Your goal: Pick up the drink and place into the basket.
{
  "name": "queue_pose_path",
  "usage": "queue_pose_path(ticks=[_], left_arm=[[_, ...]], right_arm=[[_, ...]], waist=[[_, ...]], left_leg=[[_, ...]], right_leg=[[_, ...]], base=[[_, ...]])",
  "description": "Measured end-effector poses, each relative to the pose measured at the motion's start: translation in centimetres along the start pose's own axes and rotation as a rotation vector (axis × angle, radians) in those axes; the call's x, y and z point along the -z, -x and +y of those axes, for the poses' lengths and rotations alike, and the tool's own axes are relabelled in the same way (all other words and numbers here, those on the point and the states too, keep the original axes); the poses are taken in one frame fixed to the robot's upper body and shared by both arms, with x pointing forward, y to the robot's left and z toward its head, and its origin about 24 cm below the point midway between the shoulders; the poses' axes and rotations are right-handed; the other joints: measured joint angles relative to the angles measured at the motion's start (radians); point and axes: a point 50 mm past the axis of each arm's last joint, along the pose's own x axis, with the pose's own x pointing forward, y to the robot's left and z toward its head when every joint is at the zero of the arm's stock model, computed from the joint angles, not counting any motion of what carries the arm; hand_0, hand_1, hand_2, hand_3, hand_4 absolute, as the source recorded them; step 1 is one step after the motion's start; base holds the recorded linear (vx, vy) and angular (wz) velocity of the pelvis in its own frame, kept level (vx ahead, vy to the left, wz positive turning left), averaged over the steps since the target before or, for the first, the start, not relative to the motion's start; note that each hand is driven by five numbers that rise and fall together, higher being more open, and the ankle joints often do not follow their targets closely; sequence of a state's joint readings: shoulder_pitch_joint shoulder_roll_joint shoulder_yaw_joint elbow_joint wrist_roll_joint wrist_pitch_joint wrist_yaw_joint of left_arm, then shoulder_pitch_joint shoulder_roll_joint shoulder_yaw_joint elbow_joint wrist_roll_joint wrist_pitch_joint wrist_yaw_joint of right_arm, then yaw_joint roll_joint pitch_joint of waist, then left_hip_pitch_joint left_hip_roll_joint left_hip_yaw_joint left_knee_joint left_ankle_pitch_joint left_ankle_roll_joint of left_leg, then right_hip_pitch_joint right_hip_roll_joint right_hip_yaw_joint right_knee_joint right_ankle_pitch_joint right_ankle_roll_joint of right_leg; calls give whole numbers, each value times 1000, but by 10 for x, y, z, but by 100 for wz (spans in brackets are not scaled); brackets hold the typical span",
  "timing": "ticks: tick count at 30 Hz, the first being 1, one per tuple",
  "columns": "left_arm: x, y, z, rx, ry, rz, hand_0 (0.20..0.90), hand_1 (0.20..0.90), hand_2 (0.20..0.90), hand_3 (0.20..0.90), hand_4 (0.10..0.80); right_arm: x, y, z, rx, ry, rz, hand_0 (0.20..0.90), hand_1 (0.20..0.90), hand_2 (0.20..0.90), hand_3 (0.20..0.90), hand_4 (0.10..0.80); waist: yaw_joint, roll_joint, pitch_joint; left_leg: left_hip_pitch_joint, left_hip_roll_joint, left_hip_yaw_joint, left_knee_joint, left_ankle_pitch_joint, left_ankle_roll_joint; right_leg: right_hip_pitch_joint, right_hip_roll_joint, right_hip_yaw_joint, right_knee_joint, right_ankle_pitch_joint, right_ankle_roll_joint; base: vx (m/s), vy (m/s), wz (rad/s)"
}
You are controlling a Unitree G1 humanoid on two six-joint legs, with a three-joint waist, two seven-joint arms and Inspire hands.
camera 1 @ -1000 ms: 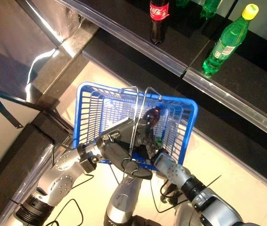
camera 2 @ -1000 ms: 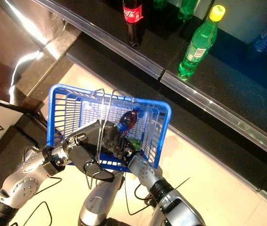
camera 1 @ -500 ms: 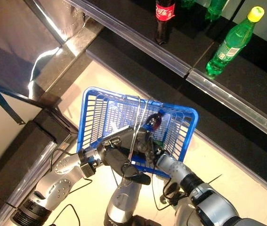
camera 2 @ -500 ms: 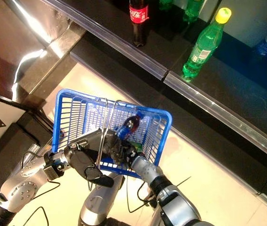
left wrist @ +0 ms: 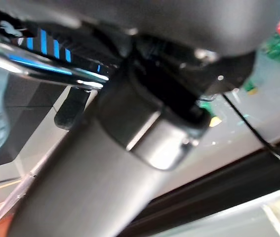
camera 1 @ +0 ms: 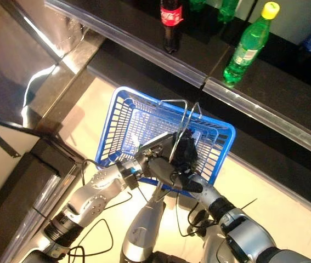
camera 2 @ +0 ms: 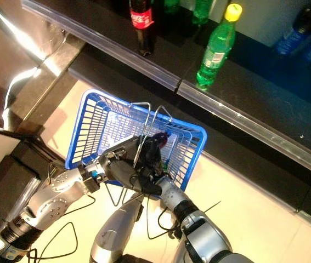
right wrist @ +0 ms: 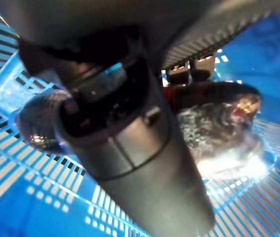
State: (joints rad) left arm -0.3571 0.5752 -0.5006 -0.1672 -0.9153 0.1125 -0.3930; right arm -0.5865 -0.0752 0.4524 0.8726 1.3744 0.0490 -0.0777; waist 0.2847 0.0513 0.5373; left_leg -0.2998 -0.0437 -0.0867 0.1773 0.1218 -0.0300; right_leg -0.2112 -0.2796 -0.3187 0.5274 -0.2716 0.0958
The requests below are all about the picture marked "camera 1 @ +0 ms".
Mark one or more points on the reflective metal side panel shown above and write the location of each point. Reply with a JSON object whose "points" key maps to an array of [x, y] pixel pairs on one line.
{"points": [[21, 41]]}

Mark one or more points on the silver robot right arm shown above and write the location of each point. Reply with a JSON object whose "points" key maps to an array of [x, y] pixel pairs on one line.
{"points": [[243, 238]]}

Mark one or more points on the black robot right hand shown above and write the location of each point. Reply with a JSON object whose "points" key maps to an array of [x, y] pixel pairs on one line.
{"points": [[185, 153]]}

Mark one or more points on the black low cabinet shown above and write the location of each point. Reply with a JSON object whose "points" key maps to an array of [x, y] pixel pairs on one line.
{"points": [[34, 191]]}

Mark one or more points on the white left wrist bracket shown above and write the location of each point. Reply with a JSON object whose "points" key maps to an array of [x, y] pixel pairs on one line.
{"points": [[155, 142]]}

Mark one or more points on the black metal shelf board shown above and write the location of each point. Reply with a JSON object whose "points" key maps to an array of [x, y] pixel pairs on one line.
{"points": [[281, 90], [144, 74], [133, 24], [267, 153]]}

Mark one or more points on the Coca-Cola bottle red label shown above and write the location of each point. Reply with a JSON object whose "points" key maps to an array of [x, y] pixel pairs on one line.
{"points": [[171, 13]]}

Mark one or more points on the silver robot left leg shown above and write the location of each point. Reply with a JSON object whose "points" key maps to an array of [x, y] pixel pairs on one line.
{"points": [[141, 227]]}

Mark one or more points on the black robot torso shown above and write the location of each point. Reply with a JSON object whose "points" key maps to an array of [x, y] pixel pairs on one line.
{"points": [[171, 259]]}

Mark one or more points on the silver robot right leg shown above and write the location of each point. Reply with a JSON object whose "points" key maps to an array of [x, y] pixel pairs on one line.
{"points": [[211, 246]]}

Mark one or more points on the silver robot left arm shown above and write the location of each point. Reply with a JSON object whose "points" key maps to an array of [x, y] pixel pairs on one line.
{"points": [[97, 191]]}

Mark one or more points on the blue plastic shopping basket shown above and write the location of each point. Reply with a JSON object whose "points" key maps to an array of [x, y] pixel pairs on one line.
{"points": [[116, 123]]}

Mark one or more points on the silver robot leg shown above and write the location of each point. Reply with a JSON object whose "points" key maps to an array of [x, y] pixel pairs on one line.
{"points": [[141, 227], [211, 246]]}

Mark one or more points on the green Sprite bottle yellow cap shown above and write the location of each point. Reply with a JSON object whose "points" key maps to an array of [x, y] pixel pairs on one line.
{"points": [[228, 9], [247, 52]]}

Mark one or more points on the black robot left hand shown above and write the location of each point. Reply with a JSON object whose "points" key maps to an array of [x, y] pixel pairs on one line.
{"points": [[163, 171]]}

